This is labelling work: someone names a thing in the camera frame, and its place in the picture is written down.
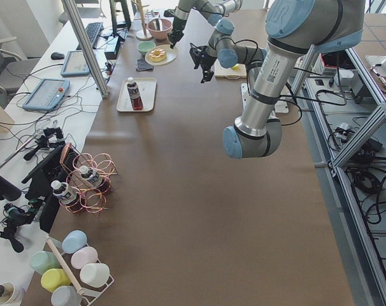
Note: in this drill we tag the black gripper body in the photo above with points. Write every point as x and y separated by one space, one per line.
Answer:
205 59
179 23

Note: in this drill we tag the white plate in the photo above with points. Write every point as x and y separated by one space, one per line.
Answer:
170 55

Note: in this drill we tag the braided donut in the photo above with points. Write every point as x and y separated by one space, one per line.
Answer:
157 55

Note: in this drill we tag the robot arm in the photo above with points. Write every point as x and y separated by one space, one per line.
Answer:
211 12
293 27

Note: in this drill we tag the cream rabbit tray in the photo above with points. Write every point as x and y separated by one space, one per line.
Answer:
142 89

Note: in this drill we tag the dark tea bottle on tray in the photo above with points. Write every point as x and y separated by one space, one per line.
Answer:
133 90

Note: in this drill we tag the pink bowl with ice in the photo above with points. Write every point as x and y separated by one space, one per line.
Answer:
159 28

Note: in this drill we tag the wooden cutting board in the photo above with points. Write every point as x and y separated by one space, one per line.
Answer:
221 72

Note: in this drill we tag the green bowl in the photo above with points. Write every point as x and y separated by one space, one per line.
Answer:
145 46

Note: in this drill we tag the wooden mug tree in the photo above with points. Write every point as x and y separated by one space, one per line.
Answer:
142 35

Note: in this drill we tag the grey folded cloth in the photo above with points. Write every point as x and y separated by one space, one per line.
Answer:
142 65

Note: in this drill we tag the black keyboard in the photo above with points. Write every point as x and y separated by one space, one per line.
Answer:
93 30

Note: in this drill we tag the blue teach pendant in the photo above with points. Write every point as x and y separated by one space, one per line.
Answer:
47 95
75 65

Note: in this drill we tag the computer mouse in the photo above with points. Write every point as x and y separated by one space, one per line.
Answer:
57 56

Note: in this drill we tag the dark tea bottle in rack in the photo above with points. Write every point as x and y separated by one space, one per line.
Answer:
94 179

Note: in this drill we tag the light blue cup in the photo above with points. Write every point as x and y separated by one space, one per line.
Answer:
74 241

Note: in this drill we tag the pink cup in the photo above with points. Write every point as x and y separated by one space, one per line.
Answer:
83 257

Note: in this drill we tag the white cup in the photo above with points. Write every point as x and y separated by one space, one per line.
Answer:
95 274

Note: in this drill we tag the pale green cup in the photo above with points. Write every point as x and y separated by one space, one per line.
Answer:
42 261

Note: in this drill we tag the yellow cup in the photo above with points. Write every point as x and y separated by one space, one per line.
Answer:
54 278

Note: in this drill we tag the grey cup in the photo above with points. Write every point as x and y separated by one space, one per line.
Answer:
66 296

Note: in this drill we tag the aluminium frame post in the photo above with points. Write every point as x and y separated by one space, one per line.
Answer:
74 17

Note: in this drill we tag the copper wire bottle rack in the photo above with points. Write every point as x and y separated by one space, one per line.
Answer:
71 160

